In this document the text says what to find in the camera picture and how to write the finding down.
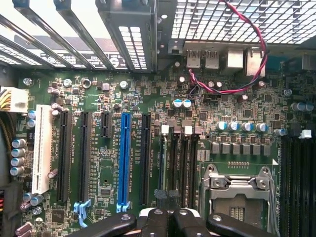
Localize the black RAM slot white latch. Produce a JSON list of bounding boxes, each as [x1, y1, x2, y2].
[[182, 125, 193, 209], [298, 129, 313, 237]]

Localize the RAM stick in slot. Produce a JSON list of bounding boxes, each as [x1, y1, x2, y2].
[[159, 124, 170, 192]]

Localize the silver CPU socket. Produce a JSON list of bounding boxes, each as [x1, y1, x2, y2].
[[200, 163, 281, 237]]

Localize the long black expansion slot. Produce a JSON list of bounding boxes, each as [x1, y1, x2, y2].
[[138, 113, 152, 207], [78, 111, 92, 202], [56, 110, 73, 202]]

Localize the blue expansion slot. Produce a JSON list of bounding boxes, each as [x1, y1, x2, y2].
[[116, 112, 132, 213]]

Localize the short black expansion slot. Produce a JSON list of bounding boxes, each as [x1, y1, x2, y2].
[[99, 111, 113, 139]]

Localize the green motherboard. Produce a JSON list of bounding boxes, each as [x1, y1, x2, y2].
[[18, 66, 316, 237]]

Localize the white PCI expansion slot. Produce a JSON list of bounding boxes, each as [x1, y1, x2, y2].
[[31, 104, 54, 195]]

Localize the silver rear port block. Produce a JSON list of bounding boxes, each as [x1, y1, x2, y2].
[[184, 46, 264, 78]]

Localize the black metal PC case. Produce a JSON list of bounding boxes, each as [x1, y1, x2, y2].
[[0, 0, 316, 237]]

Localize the vented metal slot cover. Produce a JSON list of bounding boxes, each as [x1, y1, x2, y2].
[[95, 0, 158, 74]]

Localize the white power connector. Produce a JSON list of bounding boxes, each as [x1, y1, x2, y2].
[[0, 85, 29, 114]]

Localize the metal expansion slot cover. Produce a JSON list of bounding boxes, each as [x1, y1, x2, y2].
[[0, 13, 54, 70]]

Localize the silver wire locking lever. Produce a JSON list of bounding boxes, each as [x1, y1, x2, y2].
[[268, 176, 278, 232]]

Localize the red black twisted wire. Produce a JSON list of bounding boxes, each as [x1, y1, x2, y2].
[[188, 0, 269, 100]]

